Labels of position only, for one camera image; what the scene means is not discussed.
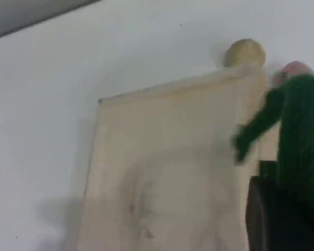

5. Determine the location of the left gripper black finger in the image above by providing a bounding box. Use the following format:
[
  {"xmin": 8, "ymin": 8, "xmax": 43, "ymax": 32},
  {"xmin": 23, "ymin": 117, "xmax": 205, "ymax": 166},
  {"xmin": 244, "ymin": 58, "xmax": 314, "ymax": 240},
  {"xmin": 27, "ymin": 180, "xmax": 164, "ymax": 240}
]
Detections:
[{"xmin": 245, "ymin": 175, "xmax": 314, "ymax": 251}]

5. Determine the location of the white canvas bag green handle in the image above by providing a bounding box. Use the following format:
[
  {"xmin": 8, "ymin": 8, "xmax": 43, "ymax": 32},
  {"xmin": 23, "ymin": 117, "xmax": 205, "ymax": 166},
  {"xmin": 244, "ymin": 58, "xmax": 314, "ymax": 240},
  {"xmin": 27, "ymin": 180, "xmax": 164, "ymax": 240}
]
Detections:
[{"xmin": 75, "ymin": 68, "xmax": 314, "ymax": 251}]

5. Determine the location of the pink peach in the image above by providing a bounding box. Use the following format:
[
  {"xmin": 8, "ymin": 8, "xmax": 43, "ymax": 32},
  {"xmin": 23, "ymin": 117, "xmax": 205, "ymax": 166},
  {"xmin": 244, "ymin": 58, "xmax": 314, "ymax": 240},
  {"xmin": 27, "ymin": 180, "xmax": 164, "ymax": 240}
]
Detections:
[{"xmin": 273, "ymin": 60, "xmax": 314, "ymax": 82}]

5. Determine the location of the round beige potato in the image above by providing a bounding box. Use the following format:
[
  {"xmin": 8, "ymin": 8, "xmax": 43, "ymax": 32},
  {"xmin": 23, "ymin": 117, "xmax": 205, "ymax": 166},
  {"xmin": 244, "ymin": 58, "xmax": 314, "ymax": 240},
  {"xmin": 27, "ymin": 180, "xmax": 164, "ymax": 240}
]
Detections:
[{"xmin": 223, "ymin": 38, "xmax": 267, "ymax": 69}]

